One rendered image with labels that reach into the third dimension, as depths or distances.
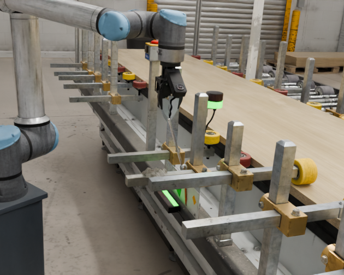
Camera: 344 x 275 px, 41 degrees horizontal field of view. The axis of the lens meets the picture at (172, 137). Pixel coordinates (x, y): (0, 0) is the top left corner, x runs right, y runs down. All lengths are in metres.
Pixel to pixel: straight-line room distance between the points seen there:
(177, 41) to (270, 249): 0.73
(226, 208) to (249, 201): 0.31
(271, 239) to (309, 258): 0.28
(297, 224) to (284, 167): 0.14
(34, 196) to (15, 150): 0.21
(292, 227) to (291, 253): 0.42
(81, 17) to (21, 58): 0.48
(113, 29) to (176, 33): 0.21
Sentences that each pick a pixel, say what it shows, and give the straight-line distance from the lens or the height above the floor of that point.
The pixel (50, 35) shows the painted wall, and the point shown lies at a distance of 9.16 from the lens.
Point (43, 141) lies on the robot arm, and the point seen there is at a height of 0.80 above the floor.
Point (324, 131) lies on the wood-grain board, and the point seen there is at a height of 0.90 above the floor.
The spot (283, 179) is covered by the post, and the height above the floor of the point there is 1.04.
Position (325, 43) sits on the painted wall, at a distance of 11.65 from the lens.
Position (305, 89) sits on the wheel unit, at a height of 0.92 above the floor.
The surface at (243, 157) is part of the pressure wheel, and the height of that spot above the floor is 0.91.
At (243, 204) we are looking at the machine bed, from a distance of 1.74.
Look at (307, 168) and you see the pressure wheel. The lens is 1.43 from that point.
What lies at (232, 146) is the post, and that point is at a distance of 1.32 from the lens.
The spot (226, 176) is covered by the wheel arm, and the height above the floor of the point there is 0.96.
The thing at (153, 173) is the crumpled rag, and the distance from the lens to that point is 1.49.
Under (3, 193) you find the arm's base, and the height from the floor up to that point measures 0.64.
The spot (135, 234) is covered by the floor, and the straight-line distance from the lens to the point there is 2.86.
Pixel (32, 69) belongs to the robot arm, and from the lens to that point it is 1.95.
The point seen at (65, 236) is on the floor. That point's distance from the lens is 2.85.
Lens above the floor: 1.46
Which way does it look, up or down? 18 degrees down
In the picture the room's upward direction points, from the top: 4 degrees clockwise
